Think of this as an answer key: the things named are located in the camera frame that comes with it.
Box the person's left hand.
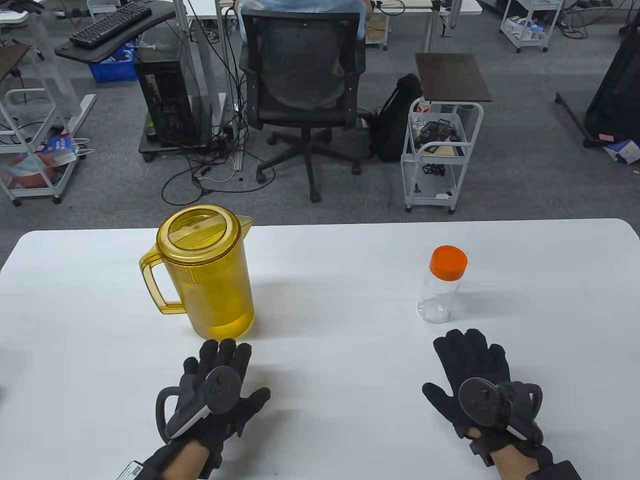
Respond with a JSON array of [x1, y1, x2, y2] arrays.
[[167, 339, 271, 470]]

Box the person's right hand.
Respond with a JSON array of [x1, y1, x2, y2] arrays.
[[422, 328, 543, 468]]

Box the clear water cup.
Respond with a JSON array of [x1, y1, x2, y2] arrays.
[[417, 272, 461, 324]]

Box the orange cup lid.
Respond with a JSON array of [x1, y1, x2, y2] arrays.
[[429, 245, 468, 283]]

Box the yellow transparent kettle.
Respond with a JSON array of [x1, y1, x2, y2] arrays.
[[139, 204, 255, 344]]

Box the person's left forearm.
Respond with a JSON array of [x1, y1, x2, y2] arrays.
[[161, 442, 212, 480]]

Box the person's right forearm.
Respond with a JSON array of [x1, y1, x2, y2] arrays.
[[492, 447, 542, 480]]

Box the grey left hand controller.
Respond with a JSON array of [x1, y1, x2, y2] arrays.
[[155, 366, 243, 443]]

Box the grey hand controller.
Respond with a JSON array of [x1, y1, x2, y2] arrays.
[[155, 366, 243, 443], [458, 377, 544, 446]]

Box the grey right hand controller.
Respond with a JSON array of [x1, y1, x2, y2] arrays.
[[458, 377, 544, 446]]

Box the black left wrist sensor box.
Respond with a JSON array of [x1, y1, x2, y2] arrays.
[[117, 460, 152, 480]]

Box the black wrist sensor box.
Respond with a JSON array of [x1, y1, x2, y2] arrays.
[[117, 460, 152, 480], [529, 460, 583, 480]]

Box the black right wrist sensor box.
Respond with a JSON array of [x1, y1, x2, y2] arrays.
[[529, 460, 583, 480]]

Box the white rolling cart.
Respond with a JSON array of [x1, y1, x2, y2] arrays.
[[500, 0, 564, 54], [400, 97, 485, 215], [0, 89, 84, 207]]

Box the black backpack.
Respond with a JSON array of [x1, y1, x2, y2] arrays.
[[369, 73, 425, 163]]

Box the white blue box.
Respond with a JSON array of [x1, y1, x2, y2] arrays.
[[602, 140, 640, 166]]

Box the dark brown side table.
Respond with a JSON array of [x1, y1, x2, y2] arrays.
[[0, 42, 33, 83], [415, 53, 493, 104]]

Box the black wheeled platform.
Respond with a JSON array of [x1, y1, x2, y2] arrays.
[[138, 127, 237, 163]]

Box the black fabric stand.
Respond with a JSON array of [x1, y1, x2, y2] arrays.
[[555, 36, 640, 149]]

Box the blue white bag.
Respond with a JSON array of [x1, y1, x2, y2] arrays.
[[40, 134, 79, 167]]

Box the black computer tower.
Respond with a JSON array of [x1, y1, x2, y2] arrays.
[[134, 47, 202, 149]]

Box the black mesh office chair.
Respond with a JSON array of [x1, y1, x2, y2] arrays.
[[239, 9, 376, 203]]

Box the cardboard box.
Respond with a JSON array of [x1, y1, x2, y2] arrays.
[[364, 16, 391, 47]]

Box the blue plastic crate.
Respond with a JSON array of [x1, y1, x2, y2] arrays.
[[88, 44, 139, 83]]

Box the black curved desk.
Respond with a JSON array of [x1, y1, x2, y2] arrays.
[[54, 0, 186, 64]]

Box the black keyboard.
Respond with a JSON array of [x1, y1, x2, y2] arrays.
[[69, 1, 153, 50]]

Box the white long desk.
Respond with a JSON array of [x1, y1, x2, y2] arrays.
[[172, 0, 483, 173]]

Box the black floor cables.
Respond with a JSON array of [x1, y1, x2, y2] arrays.
[[161, 75, 277, 207]]

